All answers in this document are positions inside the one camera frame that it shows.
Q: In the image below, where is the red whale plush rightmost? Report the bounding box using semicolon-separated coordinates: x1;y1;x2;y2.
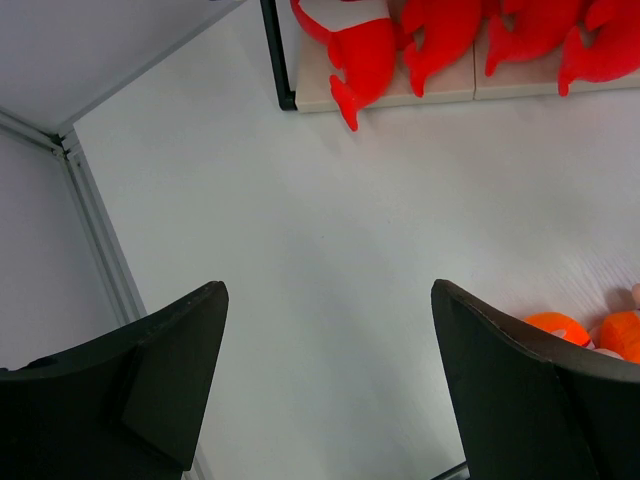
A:
557;0;639;97

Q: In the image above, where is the beige three-tier shelf black frame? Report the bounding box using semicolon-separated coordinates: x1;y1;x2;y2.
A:
261;1;639;128

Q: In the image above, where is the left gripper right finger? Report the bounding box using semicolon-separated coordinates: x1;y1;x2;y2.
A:
431;279;639;479

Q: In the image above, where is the red whale plush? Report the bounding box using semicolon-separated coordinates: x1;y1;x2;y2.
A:
290;0;396;131
401;0;483;97
485;0;586;76
557;0;639;97

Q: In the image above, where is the red whale plush leftmost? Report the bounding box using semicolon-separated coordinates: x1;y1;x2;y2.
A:
290;0;396;131

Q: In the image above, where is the boy doll black hair back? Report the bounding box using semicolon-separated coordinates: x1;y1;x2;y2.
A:
596;284;640;364

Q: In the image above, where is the boy doll face up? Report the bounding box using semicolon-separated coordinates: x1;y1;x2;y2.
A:
524;312;593;349

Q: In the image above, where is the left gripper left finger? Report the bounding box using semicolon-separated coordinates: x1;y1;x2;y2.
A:
1;281;229;479

